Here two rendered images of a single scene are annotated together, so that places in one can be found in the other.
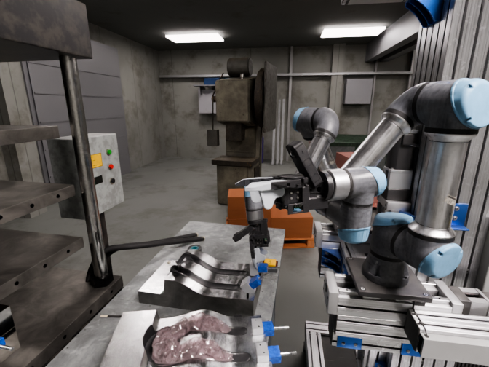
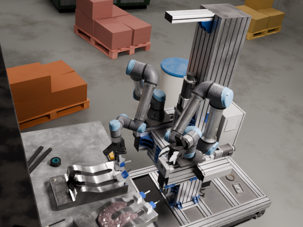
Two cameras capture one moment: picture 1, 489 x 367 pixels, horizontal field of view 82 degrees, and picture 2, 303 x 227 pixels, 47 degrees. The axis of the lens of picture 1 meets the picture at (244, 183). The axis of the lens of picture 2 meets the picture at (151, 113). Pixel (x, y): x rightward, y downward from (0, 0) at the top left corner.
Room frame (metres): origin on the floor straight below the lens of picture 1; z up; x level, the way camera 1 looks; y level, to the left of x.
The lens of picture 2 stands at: (-0.43, 1.03, 2.76)
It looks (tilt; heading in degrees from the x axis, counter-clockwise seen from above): 35 degrees down; 319
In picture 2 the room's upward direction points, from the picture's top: 9 degrees clockwise
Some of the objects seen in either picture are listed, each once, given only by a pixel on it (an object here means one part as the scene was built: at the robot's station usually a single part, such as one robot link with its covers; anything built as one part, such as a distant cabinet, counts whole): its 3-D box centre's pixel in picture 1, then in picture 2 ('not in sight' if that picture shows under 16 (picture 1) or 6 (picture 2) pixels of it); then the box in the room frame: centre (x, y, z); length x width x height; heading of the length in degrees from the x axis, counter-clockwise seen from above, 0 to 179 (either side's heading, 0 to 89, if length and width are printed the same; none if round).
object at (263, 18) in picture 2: not in sight; (256, 13); (4.17, -5.52, 0.37); 1.28 x 0.97 x 0.74; 82
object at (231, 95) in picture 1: (241, 132); not in sight; (4.72, 0.05, 1.19); 1.26 x 1.07 x 2.38; 170
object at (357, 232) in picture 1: (350, 217); (187, 147); (0.69, -0.28, 1.34); 0.11 x 0.08 x 0.11; 17
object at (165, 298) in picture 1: (204, 278); (89, 182); (1.11, 0.18, 0.87); 0.50 x 0.26 x 0.14; 78
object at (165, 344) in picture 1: (192, 336); (117, 214); (0.75, 0.17, 0.90); 0.26 x 0.18 x 0.08; 96
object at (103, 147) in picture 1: (103, 262); not in sight; (1.46, 0.83, 0.74); 0.30 x 0.22 x 1.47; 168
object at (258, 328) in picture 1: (270, 328); (142, 194); (0.82, -0.09, 0.86); 0.13 x 0.05 x 0.05; 96
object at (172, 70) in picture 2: not in sight; (176, 86); (2.56, -1.92, 0.31); 0.51 x 0.51 x 0.63
